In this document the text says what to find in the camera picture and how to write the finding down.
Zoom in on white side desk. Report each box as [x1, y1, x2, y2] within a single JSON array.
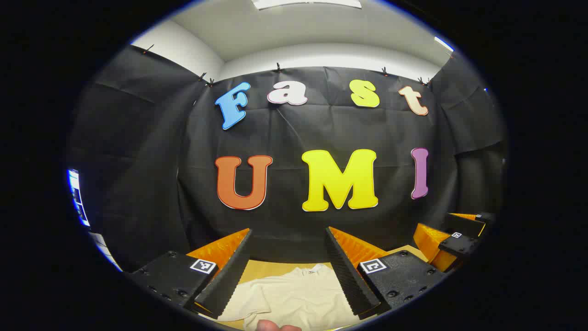
[[89, 231, 124, 272]]

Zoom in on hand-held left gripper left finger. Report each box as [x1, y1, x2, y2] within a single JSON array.
[[123, 228, 253, 321]]

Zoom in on cream long-sleeve shirt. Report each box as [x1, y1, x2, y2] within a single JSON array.
[[216, 263, 361, 331]]

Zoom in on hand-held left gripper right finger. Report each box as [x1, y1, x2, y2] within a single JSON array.
[[325, 226, 450, 321]]

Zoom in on computer monitor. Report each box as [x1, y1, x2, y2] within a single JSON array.
[[67, 169, 91, 227]]

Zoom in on black backdrop cloth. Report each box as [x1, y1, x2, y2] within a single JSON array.
[[67, 44, 508, 272]]

